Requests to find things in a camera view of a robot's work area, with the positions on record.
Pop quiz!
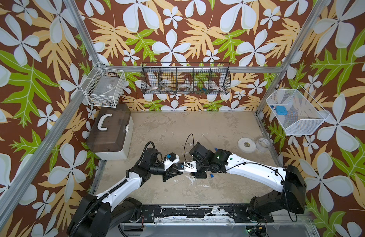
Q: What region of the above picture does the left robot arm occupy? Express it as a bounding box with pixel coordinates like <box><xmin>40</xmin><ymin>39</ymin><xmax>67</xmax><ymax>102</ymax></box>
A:
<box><xmin>67</xmin><ymin>141</ymin><xmax>182</xmax><ymax>237</ymax></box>

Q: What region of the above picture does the aluminium frame post left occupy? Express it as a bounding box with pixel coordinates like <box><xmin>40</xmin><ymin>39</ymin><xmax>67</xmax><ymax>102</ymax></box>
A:
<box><xmin>63</xmin><ymin>0</ymin><xmax>101</xmax><ymax>67</ymax></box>

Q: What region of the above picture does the white foam tape roll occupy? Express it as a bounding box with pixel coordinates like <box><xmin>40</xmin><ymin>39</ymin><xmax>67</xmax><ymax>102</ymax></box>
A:
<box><xmin>238</xmin><ymin>137</ymin><xmax>257</xmax><ymax>153</ymax></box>

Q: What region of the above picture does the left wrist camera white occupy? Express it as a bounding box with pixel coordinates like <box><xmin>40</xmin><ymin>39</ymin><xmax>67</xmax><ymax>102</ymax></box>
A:
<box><xmin>163</xmin><ymin>153</ymin><xmax>180</xmax><ymax>171</ymax></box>

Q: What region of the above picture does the blue object in basket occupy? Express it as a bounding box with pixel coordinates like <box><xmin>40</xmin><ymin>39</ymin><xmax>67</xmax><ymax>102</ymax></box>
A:
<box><xmin>275</xmin><ymin>106</ymin><xmax>288</xmax><ymax>116</ymax></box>

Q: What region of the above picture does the white wire basket right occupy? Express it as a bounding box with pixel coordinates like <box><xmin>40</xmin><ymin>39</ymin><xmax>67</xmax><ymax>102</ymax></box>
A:
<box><xmin>266</xmin><ymin>86</ymin><xmax>330</xmax><ymax>136</ymax></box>

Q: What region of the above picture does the white wire basket left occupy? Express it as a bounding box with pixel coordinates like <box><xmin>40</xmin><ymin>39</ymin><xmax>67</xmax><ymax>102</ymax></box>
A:
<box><xmin>81</xmin><ymin>63</ymin><xmax>126</xmax><ymax>108</ymax></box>

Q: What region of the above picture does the aluminium frame post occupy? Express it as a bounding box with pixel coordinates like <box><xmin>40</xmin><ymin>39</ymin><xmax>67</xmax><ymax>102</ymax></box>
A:
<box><xmin>256</xmin><ymin>0</ymin><xmax>330</xmax><ymax>115</ymax></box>
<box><xmin>63</xmin><ymin>0</ymin><xmax>101</xmax><ymax>67</ymax></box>

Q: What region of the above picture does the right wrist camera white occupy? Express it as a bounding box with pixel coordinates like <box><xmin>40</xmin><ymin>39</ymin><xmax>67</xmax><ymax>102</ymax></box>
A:
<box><xmin>177</xmin><ymin>161</ymin><xmax>198</xmax><ymax>173</ymax></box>

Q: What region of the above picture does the white wire basket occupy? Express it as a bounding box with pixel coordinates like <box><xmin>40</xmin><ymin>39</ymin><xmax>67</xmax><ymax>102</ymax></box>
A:
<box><xmin>266</xmin><ymin>86</ymin><xmax>330</xmax><ymax>136</ymax></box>
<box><xmin>81</xmin><ymin>63</ymin><xmax>126</xmax><ymax>108</ymax></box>

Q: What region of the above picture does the aluminium frame post right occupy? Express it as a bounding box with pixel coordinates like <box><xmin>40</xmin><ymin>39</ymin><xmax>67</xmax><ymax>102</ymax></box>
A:
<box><xmin>256</xmin><ymin>0</ymin><xmax>330</xmax><ymax>115</ymax></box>

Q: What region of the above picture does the aluminium frame rail left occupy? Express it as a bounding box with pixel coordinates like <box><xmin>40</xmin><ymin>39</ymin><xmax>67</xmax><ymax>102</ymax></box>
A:
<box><xmin>0</xmin><ymin>88</ymin><xmax>91</xmax><ymax>229</ymax></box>

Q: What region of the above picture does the black wire basket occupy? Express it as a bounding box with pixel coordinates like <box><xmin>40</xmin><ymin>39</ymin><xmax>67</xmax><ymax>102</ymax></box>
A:
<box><xmin>140</xmin><ymin>62</ymin><xmax>231</xmax><ymax>95</ymax></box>

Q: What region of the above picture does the brown lid storage box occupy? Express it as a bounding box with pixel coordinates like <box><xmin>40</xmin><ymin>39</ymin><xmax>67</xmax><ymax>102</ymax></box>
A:
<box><xmin>86</xmin><ymin>104</ymin><xmax>134</xmax><ymax>161</ymax></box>

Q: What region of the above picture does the aluminium frame rail back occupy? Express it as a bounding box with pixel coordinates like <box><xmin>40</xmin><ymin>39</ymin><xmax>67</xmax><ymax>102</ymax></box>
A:
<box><xmin>108</xmin><ymin>66</ymin><xmax>284</xmax><ymax>74</ymax></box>

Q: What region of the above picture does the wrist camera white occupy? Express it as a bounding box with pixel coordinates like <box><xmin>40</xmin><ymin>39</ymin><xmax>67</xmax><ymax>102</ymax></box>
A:
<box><xmin>177</xmin><ymin>161</ymin><xmax>198</xmax><ymax>173</ymax></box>
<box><xmin>163</xmin><ymin>153</ymin><xmax>180</xmax><ymax>171</ymax></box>

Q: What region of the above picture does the clear packing tape roll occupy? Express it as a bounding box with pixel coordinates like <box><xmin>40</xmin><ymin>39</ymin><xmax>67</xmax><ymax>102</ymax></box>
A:
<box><xmin>255</xmin><ymin>137</ymin><xmax>271</xmax><ymax>152</ymax></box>

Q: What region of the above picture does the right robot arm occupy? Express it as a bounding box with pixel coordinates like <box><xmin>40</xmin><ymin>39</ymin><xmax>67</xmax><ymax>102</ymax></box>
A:
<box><xmin>182</xmin><ymin>143</ymin><xmax>307</xmax><ymax>219</ymax></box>

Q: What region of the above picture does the aluminium frame rail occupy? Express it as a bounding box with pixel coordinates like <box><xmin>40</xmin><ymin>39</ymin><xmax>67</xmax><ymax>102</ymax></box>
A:
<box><xmin>108</xmin><ymin>66</ymin><xmax>284</xmax><ymax>74</ymax></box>
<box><xmin>0</xmin><ymin>88</ymin><xmax>91</xmax><ymax>229</ymax></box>

